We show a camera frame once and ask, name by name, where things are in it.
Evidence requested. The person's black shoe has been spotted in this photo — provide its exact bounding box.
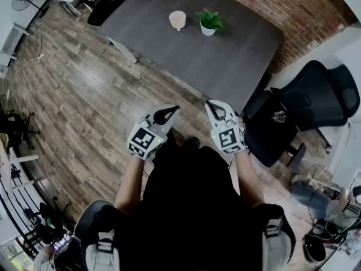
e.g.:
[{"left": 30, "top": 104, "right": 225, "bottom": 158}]
[{"left": 186, "top": 136, "right": 201, "bottom": 150}]

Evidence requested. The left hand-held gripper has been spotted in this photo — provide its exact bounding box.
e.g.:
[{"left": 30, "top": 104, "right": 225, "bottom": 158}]
[{"left": 128, "top": 104, "right": 181, "bottom": 161}]

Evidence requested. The person's black clothed body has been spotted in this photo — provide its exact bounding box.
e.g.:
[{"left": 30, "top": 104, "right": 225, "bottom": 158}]
[{"left": 74, "top": 128, "right": 297, "bottom": 271}]

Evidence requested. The white table leg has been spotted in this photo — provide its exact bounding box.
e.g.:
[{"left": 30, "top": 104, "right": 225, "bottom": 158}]
[{"left": 106, "top": 36, "right": 138, "bottom": 65}]

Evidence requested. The white cabinet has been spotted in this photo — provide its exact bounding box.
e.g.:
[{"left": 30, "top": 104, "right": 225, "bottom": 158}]
[{"left": 328, "top": 123, "right": 361, "bottom": 192}]

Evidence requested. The person's right hand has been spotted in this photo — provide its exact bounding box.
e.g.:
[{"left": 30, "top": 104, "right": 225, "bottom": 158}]
[{"left": 237, "top": 116, "right": 248, "bottom": 135}]

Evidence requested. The person's left forearm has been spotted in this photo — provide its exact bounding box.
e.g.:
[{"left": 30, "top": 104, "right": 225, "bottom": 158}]
[{"left": 114, "top": 153, "right": 148, "bottom": 213}]

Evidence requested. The grey shoulder strap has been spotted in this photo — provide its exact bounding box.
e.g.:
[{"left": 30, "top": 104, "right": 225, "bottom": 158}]
[
  {"left": 84, "top": 230, "right": 121, "bottom": 271},
  {"left": 261, "top": 218, "right": 293, "bottom": 271}
]

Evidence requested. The black swivel chair base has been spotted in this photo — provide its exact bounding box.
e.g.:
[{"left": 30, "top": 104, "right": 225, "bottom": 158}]
[{"left": 0, "top": 110, "right": 40, "bottom": 150}]

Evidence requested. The black mesh office chair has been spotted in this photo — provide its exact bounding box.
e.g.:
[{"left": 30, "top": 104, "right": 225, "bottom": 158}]
[
  {"left": 327, "top": 64, "right": 361, "bottom": 119},
  {"left": 241, "top": 60, "right": 348, "bottom": 168},
  {"left": 87, "top": 0, "right": 139, "bottom": 27}
]

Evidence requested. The white cup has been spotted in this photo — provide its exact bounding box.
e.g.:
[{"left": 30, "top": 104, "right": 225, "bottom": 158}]
[{"left": 169, "top": 10, "right": 187, "bottom": 32}]

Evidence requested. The person's right forearm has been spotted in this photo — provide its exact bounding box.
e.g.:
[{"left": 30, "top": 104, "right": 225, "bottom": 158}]
[{"left": 233, "top": 148, "right": 266, "bottom": 209}]

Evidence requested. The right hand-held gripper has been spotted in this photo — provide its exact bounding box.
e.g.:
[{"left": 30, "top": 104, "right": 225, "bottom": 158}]
[{"left": 205, "top": 99, "right": 249, "bottom": 156}]

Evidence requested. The black glossy helmet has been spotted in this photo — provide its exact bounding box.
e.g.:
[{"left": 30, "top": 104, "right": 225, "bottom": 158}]
[{"left": 302, "top": 233, "right": 328, "bottom": 263}]

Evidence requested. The green plant in white pot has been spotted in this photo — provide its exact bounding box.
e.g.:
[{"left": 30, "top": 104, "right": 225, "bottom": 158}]
[{"left": 195, "top": 9, "right": 226, "bottom": 36}]

